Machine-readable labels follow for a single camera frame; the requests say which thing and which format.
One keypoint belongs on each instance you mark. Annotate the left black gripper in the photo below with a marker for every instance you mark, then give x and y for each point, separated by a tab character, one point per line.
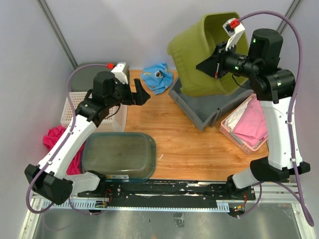
141	95

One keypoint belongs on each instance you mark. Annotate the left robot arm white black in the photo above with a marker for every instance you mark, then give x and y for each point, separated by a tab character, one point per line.
49	178

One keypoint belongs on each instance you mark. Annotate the dark grey plastic tray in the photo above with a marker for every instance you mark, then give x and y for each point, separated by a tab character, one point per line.
82	80

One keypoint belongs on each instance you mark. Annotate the magenta cloth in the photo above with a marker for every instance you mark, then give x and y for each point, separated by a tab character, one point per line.
52	137

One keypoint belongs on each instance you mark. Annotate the olive green plastic basin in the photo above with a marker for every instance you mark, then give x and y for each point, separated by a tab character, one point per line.
196	44

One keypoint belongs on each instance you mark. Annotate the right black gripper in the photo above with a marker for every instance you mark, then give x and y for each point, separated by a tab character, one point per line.
209	65

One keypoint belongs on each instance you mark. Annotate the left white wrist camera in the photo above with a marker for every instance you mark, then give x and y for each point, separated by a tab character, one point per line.
120	71

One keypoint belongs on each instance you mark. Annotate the grey plastic bin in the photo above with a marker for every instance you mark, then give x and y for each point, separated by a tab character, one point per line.
207	110

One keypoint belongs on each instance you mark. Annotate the pink folded cloth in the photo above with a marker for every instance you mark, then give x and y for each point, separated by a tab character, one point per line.
248	122

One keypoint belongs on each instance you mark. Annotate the blue patterned cloth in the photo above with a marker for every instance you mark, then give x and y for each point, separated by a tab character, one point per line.
158	78

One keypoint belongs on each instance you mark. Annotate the pink plastic basket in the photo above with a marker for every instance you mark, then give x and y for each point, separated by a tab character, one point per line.
237	141

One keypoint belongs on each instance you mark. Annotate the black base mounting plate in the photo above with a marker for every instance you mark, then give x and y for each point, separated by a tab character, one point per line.
167	195

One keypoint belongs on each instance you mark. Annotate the aluminium frame rail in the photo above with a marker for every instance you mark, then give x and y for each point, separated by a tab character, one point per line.
264	190

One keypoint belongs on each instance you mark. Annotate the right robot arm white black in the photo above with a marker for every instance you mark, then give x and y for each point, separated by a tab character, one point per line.
274	88

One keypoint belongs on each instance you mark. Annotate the white perforated plastic basket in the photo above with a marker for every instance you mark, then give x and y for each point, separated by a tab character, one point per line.
115	122

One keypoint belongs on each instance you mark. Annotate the translucent blue plastic tub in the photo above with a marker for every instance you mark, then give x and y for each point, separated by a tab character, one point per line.
121	156

